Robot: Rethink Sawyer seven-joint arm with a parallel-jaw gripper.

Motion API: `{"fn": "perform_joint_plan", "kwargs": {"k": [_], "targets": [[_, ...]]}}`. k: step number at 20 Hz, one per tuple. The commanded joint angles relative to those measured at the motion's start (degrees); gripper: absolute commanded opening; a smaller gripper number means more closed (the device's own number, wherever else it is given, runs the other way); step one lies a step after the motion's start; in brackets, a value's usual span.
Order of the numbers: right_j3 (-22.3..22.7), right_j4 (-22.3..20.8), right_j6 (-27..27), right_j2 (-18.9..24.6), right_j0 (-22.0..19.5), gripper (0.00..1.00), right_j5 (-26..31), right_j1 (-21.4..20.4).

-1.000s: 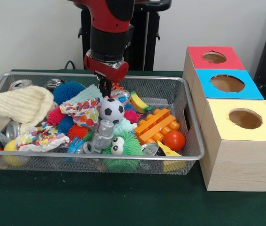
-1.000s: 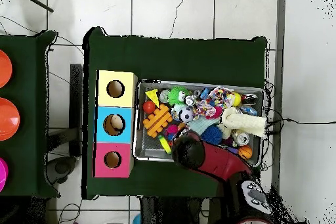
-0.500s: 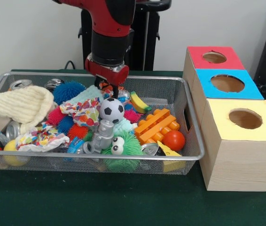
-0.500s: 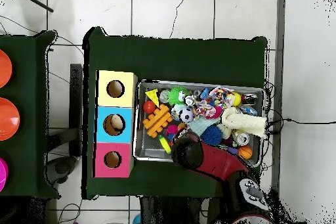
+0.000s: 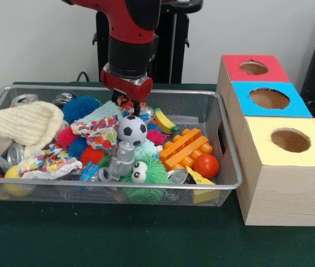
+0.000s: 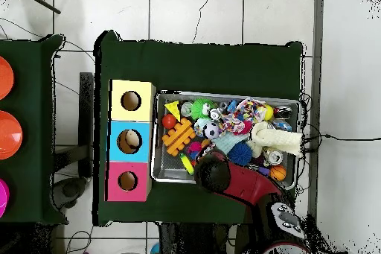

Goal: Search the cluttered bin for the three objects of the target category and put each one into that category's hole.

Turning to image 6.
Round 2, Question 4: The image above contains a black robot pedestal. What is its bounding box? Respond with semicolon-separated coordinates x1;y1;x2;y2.
158;223;236;254

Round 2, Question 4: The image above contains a black power cable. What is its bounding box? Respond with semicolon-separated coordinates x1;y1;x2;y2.
300;133;381;149

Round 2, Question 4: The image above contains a crushed silver can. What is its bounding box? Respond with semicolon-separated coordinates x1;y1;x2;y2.
266;149;286;168

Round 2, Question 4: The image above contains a green fuzzy toy with eyes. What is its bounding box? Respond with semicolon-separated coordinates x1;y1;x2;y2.
190;98;218;119

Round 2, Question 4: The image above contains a yellow cheese wedge toy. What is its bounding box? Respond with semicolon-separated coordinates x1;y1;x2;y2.
164;100;182;121

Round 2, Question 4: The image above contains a cream waffle cloth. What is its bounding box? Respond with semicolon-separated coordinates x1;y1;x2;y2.
246;121;304;159

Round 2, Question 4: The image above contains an orange plastic building block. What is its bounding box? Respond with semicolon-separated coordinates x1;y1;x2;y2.
161;117;196;157

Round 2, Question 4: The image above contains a wire mesh bin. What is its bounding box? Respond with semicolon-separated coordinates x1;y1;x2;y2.
151;91;301;191

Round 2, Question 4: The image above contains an orange bowl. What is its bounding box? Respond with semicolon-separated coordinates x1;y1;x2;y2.
0;110;24;161
0;56;15;101

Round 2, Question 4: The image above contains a blue spiky ball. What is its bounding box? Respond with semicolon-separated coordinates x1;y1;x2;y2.
228;141;254;165

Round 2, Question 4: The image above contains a black rod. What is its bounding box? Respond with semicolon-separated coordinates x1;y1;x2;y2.
16;0;62;15

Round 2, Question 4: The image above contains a red ball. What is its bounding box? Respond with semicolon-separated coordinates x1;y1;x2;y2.
161;114;178;130

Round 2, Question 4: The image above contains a wooden box with three holes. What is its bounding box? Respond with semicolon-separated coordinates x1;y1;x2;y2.
106;79;157;203

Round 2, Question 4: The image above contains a pink bowl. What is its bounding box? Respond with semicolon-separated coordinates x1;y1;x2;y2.
0;178;10;218

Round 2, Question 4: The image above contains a yellow ball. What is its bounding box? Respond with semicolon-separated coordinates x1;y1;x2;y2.
263;104;275;121

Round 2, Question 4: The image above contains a side table with green cloth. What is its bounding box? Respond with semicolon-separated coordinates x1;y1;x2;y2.
0;34;66;226

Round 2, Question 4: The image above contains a small orange basketball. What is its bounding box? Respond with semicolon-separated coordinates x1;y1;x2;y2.
269;165;287;182

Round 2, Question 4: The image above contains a black and white soccer ball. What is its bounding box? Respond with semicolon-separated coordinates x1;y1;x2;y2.
202;121;221;141

